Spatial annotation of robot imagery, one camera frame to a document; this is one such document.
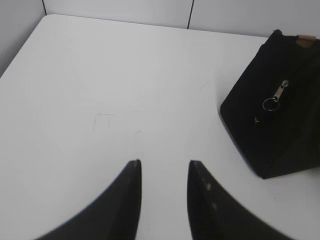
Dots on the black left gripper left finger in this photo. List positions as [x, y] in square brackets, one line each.
[114, 215]

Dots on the silver zipper pull with ring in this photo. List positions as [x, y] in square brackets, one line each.
[273, 103]

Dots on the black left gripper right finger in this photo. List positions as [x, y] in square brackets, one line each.
[215, 215]

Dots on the black tote bag tan handles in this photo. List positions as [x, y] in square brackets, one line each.
[285, 141]

